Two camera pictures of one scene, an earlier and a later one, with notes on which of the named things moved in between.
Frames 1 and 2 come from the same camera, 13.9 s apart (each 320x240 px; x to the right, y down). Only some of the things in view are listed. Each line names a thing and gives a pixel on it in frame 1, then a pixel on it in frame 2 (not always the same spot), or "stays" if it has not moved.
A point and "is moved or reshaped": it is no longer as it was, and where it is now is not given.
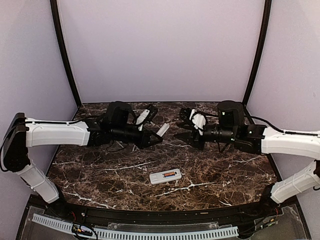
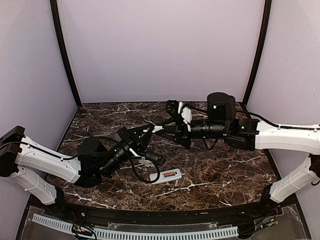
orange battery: [169, 173] stays
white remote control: [165, 176] stays
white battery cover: [162, 130] is moved or reshaped
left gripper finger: [154, 139] to [145, 140]
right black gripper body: [197, 139] to [183, 135]
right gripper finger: [187, 136] to [174, 138]
